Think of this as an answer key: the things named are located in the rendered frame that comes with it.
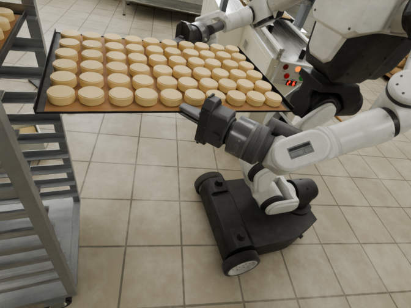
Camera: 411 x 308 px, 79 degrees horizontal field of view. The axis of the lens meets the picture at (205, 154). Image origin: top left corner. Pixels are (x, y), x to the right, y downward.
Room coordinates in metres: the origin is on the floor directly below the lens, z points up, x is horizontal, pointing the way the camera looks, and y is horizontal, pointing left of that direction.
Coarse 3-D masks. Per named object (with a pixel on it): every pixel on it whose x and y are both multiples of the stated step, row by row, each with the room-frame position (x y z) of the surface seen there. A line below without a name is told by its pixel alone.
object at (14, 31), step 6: (24, 12) 0.65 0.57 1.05; (18, 18) 0.63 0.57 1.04; (24, 18) 0.63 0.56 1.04; (18, 24) 0.57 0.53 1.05; (12, 30) 0.55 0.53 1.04; (18, 30) 0.56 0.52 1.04; (12, 36) 0.51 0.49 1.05; (6, 42) 0.49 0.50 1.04; (12, 42) 0.50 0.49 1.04; (6, 48) 0.45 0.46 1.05; (0, 54) 0.42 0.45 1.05; (6, 54) 0.44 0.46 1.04; (0, 60) 0.40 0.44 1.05; (0, 66) 0.40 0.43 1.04
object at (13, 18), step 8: (0, 8) 0.61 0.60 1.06; (0, 16) 0.56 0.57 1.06; (8, 16) 0.59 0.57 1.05; (16, 16) 0.63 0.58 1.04; (0, 24) 0.53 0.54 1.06; (8, 24) 0.55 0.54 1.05; (0, 32) 0.50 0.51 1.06; (8, 32) 0.54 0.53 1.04; (0, 40) 0.49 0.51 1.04; (0, 48) 0.46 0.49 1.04
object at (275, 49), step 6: (252, 24) 2.03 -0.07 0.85; (258, 30) 1.88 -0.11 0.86; (264, 30) 1.77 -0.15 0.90; (264, 36) 1.74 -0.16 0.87; (270, 36) 1.68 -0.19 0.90; (264, 42) 1.70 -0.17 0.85; (270, 42) 1.62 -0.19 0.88; (276, 42) 1.59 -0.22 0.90; (270, 48) 1.58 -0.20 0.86; (276, 48) 1.51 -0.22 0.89; (282, 48) 1.50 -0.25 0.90; (276, 54) 1.48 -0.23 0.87
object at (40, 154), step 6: (30, 150) 0.62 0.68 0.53; (36, 150) 0.62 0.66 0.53; (42, 150) 0.63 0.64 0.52; (48, 150) 0.64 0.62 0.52; (54, 150) 0.65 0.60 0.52; (60, 150) 0.66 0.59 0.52; (66, 150) 0.67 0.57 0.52; (24, 156) 0.60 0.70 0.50; (30, 156) 0.61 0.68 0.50; (36, 156) 0.62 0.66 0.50; (42, 156) 0.62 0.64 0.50; (48, 156) 0.63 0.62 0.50; (54, 156) 0.64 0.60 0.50; (60, 156) 0.65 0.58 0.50; (66, 156) 0.66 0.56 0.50
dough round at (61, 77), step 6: (54, 72) 0.46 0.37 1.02; (60, 72) 0.46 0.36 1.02; (66, 72) 0.47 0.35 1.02; (54, 78) 0.43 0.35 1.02; (60, 78) 0.44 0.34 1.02; (66, 78) 0.45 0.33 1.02; (72, 78) 0.45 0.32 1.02; (54, 84) 0.43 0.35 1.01; (60, 84) 0.43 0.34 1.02; (66, 84) 0.43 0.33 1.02; (72, 84) 0.45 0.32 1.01
